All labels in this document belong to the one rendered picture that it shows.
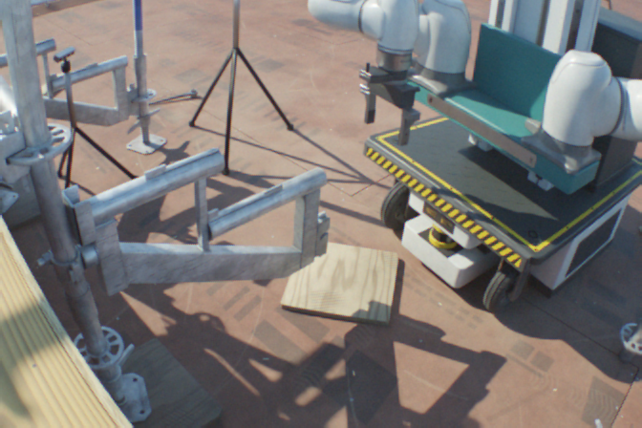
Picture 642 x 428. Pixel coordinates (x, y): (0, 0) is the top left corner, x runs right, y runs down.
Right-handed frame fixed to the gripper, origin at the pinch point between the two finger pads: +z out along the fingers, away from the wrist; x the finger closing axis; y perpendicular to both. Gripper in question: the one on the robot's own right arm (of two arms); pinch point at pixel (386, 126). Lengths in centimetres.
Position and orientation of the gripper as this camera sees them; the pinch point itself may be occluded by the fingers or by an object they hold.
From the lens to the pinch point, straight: 140.8
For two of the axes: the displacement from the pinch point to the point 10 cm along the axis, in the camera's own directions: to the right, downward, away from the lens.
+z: -0.6, 8.3, 5.5
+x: -5.7, -4.8, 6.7
